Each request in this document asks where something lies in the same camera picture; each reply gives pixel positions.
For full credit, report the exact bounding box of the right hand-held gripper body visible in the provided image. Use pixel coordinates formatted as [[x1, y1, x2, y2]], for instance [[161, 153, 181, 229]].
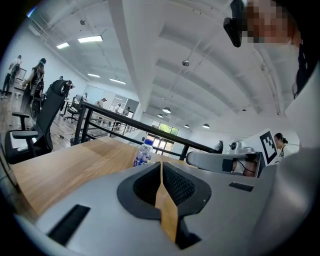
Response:
[[229, 128, 279, 178]]

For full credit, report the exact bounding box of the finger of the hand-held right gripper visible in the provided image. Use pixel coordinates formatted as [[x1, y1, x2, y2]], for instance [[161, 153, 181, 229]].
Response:
[[185, 150, 258, 174]]

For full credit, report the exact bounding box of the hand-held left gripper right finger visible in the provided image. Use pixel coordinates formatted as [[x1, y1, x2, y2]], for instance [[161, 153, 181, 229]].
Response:
[[162, 161, 274, 256]]

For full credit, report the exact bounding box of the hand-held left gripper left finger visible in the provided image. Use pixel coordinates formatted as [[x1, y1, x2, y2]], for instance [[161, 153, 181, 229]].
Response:
[[14, 161, 181, 256]]

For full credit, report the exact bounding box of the glass entrance door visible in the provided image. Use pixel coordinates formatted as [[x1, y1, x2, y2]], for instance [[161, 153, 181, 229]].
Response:
[[144, 119, 180, 157]]

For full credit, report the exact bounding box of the clear plastic water bottle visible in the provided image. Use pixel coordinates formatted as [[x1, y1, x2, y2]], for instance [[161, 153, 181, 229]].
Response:
[[133, 142, 154, 168]]

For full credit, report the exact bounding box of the black metal railing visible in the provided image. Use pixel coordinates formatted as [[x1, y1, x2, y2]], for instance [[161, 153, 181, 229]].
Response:
[[70, 101, 219, 161]]

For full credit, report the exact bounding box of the small black office chair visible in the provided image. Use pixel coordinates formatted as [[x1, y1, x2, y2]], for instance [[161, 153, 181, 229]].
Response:
[[63, 94, 84, 124]]

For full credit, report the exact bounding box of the black mesh office chair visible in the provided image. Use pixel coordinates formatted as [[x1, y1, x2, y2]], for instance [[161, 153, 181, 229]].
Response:
[[4, 79, 74, 165]]

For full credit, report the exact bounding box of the black head-worn camera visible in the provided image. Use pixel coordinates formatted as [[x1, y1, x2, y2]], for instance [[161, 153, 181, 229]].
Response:
[[222, 0, 245, 48]]

